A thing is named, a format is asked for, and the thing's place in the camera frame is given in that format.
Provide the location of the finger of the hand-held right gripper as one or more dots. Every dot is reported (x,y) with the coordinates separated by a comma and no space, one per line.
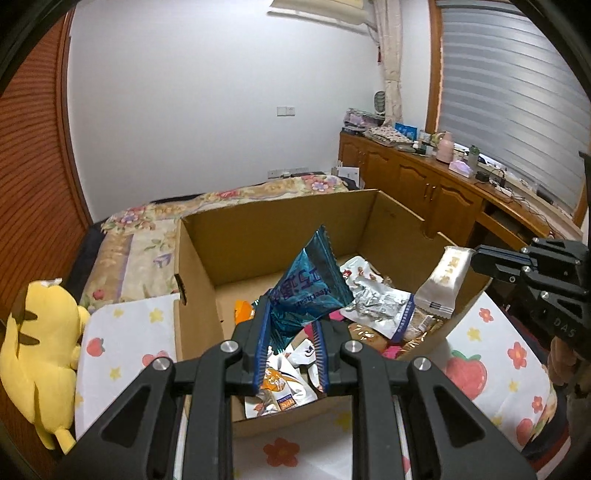
(489,256)
(505,273)

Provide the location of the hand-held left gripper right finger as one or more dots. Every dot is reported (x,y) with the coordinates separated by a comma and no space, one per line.
(321,355)

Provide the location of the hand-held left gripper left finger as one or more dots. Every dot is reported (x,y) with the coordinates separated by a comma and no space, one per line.
(261,341)

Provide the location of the orange snack packet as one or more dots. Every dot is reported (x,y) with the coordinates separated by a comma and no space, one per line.
(244,313)

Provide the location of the white cartoon snack packet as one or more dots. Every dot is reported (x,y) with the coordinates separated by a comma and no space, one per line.
(281,392)

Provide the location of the white bar snack packet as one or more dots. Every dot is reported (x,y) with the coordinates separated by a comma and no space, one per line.
(443,286)

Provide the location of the blue snack packet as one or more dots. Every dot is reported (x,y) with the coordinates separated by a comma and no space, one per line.
(314,286)

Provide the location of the silver foil snack packet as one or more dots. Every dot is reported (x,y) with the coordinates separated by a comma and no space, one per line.
(378,304)

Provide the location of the brown cardboard box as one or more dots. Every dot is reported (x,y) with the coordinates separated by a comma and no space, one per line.
(277,240)

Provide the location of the person's right hand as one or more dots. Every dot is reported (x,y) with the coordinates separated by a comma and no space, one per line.
(561,367)

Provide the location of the white power strip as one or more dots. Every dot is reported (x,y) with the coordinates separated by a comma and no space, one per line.
(501,188)

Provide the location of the pink tissue box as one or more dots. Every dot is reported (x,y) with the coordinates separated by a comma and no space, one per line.
(461,168)

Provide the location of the green-lid bottle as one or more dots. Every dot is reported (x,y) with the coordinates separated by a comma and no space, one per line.
(474,157)

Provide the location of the wooden cabinet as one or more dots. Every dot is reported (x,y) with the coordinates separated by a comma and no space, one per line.
(415,184)

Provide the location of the pink thermos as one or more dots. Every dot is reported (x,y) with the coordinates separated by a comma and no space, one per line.
(445,147)

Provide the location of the strawberry printed tablecloth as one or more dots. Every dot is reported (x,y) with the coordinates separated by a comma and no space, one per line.
(124,350)

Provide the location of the blue wipes pack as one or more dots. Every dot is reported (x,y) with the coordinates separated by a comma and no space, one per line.
(406,131)

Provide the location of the folded patterned cloth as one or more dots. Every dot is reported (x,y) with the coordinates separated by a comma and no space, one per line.
(385,136)

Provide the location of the small white box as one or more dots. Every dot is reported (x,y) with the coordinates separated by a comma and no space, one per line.
(350,174)

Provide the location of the grey striped window blind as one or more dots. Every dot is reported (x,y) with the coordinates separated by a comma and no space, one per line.
(498,83)

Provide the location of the purple storage box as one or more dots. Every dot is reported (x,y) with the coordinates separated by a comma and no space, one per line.
(362,120)

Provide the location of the small white fan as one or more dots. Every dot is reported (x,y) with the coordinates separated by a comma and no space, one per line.
(380,104)

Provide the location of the navy blue blanket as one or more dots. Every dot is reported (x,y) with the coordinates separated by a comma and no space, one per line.
(87,249)

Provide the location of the pale patterned curtain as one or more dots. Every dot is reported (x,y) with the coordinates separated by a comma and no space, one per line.
(392,55)

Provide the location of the yellow plush toy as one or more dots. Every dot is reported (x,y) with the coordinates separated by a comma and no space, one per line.
(37,360)

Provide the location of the wooden louvred wardrobe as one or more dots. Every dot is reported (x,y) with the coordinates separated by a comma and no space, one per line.
(32,161)

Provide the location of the wooden window frame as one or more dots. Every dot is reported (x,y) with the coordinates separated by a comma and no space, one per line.
(434,69)

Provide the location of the white wall switch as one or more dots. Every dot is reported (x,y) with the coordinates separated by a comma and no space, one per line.
(286,110)

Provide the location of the cream wall air conditioner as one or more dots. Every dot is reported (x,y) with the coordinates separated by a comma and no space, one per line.
(323,9)

